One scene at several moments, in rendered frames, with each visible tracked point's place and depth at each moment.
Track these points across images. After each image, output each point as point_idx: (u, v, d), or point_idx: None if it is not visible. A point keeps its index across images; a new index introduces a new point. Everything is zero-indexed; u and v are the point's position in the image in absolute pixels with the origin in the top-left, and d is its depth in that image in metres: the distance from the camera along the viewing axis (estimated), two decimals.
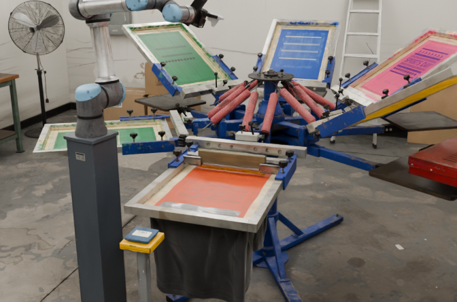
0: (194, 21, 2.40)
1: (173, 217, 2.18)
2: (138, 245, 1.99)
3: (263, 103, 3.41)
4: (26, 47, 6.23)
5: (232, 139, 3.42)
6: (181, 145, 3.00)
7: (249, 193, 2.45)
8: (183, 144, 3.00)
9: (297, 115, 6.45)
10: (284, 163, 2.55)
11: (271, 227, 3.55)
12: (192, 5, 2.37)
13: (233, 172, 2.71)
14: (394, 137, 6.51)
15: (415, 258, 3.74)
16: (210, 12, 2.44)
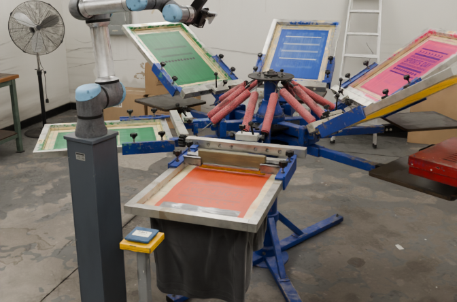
0: (194, 21, 2.40)
1: (173, 217, 2.18)
2: (138, 245, 1.99)
3: (263, 103, 3.41)
4: (26, 47, 6.23)
5: (232, 139, 3.42)
6: (181, 145, 3.00)
7: (249, 193, 2.45)
8: (183, 144, 3.00)
9: (297, 115, 6.45)
10: (284, 163, 2.55)
11: (271, 227, 3.55)
12: (192, 5, 2.37)
13: (233, 172, 2.71)
14: (394, 137, 6.51)
15: (415, 258, 3.74)
16: (208, 11, 2.45)
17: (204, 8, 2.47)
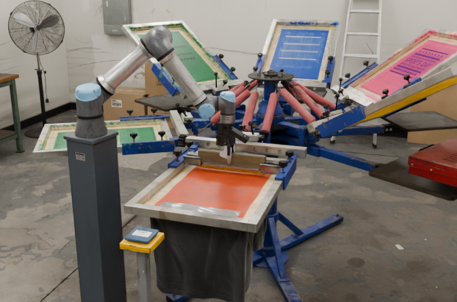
0: (221, 132, 2.66)
1: (173, 217, 2.18)
2: (138, 245, 1.99)
3: (263, 103, 3.41)
4: (26, 47, 6.23)
5: None
6: (181, 145, 3.00)
7: (249, 193, 2.45)
8: (183, 144, 3.00)
9: (297, 115, 6.45)
10: (284, 163, 2.55)
11: (271, 227, 3.55)
12: (235, 128, 2.67)
13: (233, 172, 2.71)
14: (394, 137, 6.51)
15: (415, 258, 3.74)
16: (231, 148, 2.66)
17: (232, 148, 2.70)
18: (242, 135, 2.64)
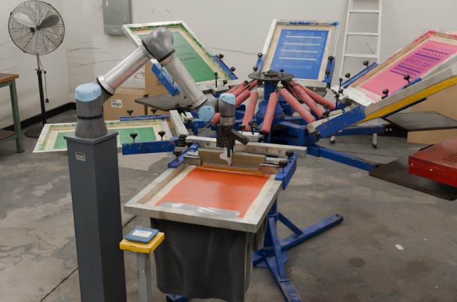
0: (221, 134, 2.66)
1: (173, 217, 2.18)
2: (138, 245, 1.99)
3: (263, 103, 3.41)
4: (26, 47, 6.23)
5: None
6: (181, 145, 3.00)
7: (249, 193, 2.45)
8: (183, 144, 3.00)
9: (297, 115, 6.45)
10: (284, 163, 2.55)
11: (271, 227, 3.55)
12: (235, 130, 2.67)
13: (233, 172, 2.71)
14: (394, 137, 6.51)
15: (415, 258, 3.74)
16: (231, 150, 2.67)
17: (232, 150, 2.70)
18: (242, 137, 2.65)
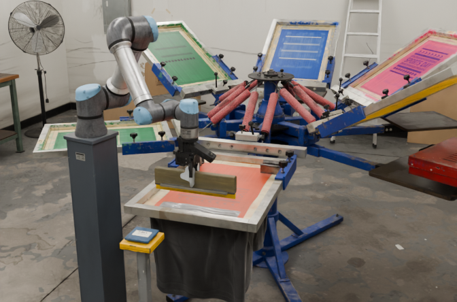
0: (181, 149, 2.17)
1: (173, 217, 2.18)
2: (138, 245, 1.99)
3: (263, 103, 3.41)
4: (26, 47, 6.23)
5: (232, 139, 3.42)
6: None
7: (249, 193, 2.45)
8: None
9: (297, 115, 6.45)
10: (284, 163, 2.55)
11: (271, 227, 3.55)
12: (199, 144, 2.18)
13: (233, 172, 2.71)
14: (394, 137, 6.51)
15: (415, 258, 3.74)
16: (194, 169, 2.18)
17: (196, 169, 2.21)
18: (207, 152, 2.16)
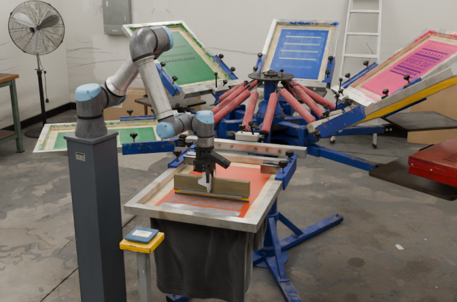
0: (199, 156, 2.35)
1: (173, 217, 2.18)
2: (138, 245, 1.99)
3: (263, 103, 3.41)
4: (26, 47, 6.23)
5: (232, 139, 3.42)
6: (181, 145, 3.00)
7: None
8: (183, 144, 3.00)
9: (297, 115, 6.45)
10: (284, 163, 2.55)
11: (271, 227, 3.55)
12: (215, 152, 2.37)
13: (233, 173, 2.71)
14: (394, 137, 6.51)
15: (415, 258, 3.74)
16: (211, 175, 2.36)
17: (213, 175, 2.39)
18: (222, 159, 2.34)
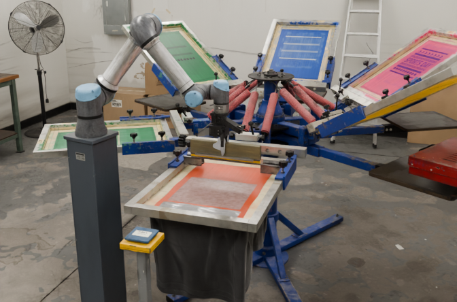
0: (214, 122, 2.54)
1: (173, 217, 2.18)
2: (138, 245, 1.99)
3: (263, 103, 3.41)
4: (26, 47, 6.23)
5: (232, 139, 3.42)
6: (181, 145, 3.00)
7: (249, 193, 2.45)
8: (183, 144, 3.00)
9: (297, 115, 6.45)
10: (284, 163, 2.55)
11: (271, 227, 3.55)
12: (229, 118, 2.55)
13: (233, 172, 2.71)
14: (394, 137, 6.51)
15: (415, 258, 3.74)
16: (225, 139, 2.55)
17: (226, 139, 2.58)
18: (237, 125, 2.53)
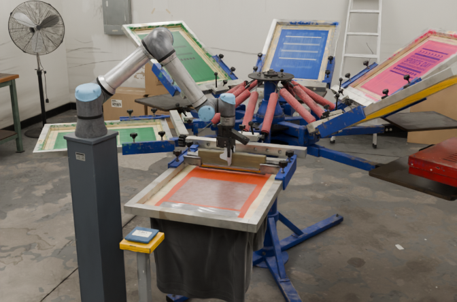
0: (222, 134, 2.66)
1: (173, 217, 2.18)
2: (138, 245, 1.99)
3: (263, 103, 3.41)
4: (26, 47, 6.23)
5: None
6: (181, 145, 3.00)
7: (249, 193, 2.45)
8: (183, 144, 3.00)
9: (297, 115, 6.45)
10: (284, 163, 2.55)
11: (271, 227, 3.55)
12: (235, 130, 2.67)
13: (233, 172, 2.71)
14: (394, 137, 6.51)
15: (415, 258, 3.74)
16: (231, 150, 2.67)
17: (233, 150, 2.70)
18: (242, 137, 2.65)
